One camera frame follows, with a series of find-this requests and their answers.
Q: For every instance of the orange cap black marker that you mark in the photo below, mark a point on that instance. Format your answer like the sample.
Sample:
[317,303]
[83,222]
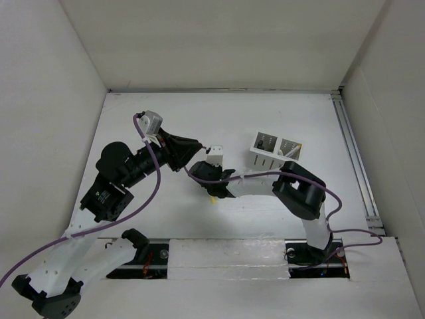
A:
[260,145]

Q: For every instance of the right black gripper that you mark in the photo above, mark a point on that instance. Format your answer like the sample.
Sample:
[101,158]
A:
[218,168]

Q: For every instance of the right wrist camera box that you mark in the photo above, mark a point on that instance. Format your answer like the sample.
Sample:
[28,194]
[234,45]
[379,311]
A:
[214,155]

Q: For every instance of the white slotted desk organizer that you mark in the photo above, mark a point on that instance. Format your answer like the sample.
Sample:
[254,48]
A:
[268,159]

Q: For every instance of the orange-yellow cap white pen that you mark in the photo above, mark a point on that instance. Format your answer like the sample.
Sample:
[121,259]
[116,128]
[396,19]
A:
[293,151]

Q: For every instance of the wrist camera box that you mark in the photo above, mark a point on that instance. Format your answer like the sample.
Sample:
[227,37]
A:
[214,155]
[147,123]

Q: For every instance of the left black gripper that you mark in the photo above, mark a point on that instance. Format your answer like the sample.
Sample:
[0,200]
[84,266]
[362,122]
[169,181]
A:
[177,151]

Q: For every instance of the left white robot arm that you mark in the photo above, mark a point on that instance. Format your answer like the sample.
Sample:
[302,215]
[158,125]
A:
[56,287]

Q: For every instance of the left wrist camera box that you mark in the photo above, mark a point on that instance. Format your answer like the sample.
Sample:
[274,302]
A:
[147,123]

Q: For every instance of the aluminium rail right side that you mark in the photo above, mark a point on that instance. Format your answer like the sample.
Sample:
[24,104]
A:
[372,216]

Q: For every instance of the front metal rail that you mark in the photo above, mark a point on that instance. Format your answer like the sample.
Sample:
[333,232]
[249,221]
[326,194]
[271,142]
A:
[230,259]

